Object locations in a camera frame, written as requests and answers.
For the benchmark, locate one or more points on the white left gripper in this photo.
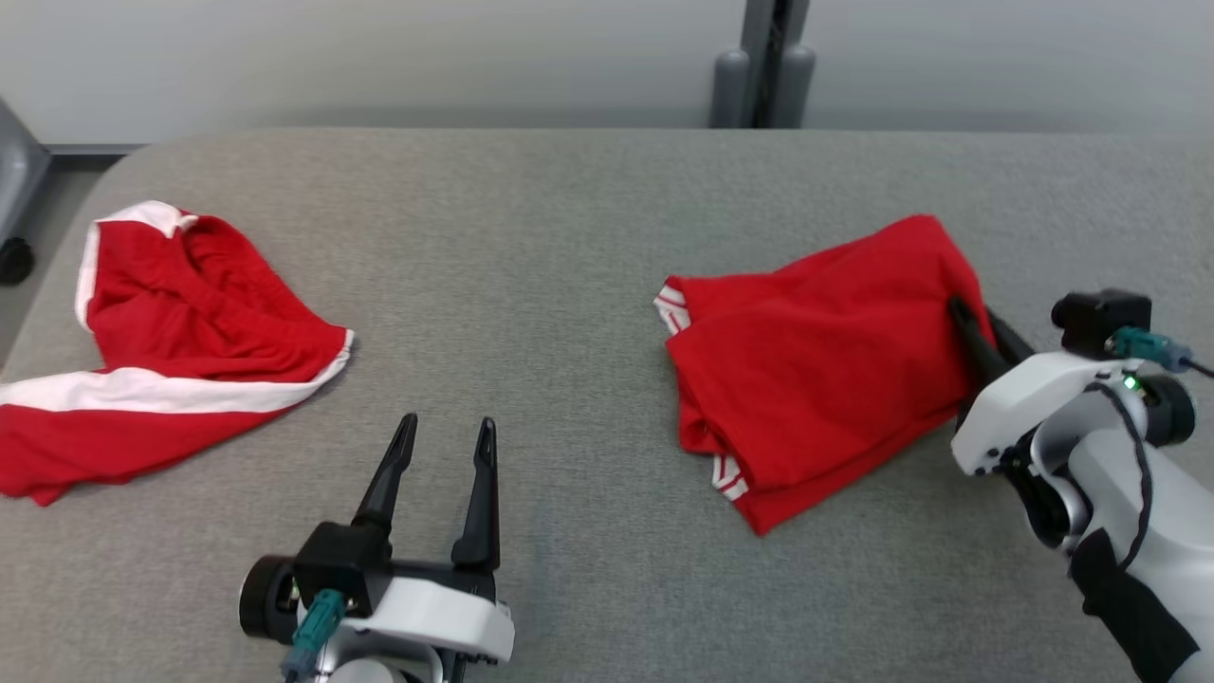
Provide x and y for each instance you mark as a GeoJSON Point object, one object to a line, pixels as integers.
{"type": "Point", "coordinates": [446, 607]}

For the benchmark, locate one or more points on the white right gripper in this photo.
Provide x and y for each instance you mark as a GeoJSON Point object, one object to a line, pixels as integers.
{"type": "Point", "coordinates": [1024, 398]}

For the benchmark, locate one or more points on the red jersey with striped trim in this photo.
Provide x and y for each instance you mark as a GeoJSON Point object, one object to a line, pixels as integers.
{"type": "Point", "coordinates": [816, 379]}

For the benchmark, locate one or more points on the red shorts with white band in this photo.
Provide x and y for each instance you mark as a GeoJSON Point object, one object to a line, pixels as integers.
{"type": "Point", "coordinates": [190, 323]}

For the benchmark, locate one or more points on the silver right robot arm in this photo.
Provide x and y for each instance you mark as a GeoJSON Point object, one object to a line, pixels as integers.
{"type": "Point", "coordinates": [1167, 512]}

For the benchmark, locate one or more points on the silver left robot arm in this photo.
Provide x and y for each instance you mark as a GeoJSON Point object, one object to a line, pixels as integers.
{"type": "Point", "coordinates": [370, 672]}

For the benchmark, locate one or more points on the black caster wheel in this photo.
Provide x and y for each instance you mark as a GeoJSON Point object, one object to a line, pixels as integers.
{"type": "Point", "coordinates": [14, 261]}

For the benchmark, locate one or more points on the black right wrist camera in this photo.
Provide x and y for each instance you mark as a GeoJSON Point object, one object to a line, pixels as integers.
{"type": "Point", "coordinates": [1100, 323]}

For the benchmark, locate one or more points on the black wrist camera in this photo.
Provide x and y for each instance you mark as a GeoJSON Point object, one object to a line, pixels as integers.
{"type": "Point", "coordinates": [341, 560]}
{"type": "Point", "coordinates": [1100, 323]}

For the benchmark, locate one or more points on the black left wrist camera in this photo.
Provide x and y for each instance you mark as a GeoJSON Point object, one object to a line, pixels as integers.
{"type": "Point", "coordinates": [341, 560]}

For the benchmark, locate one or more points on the grey rounded post foot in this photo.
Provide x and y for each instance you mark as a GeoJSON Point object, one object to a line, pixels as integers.
{"type": "Point", "coordinates": [797, 85]}
{"type": "Point", "coordinates": [730, 90]}

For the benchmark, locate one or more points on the grey partition base rail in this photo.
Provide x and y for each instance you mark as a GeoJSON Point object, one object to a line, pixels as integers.
{"type": "Point", "coordinates": [95, 150]}

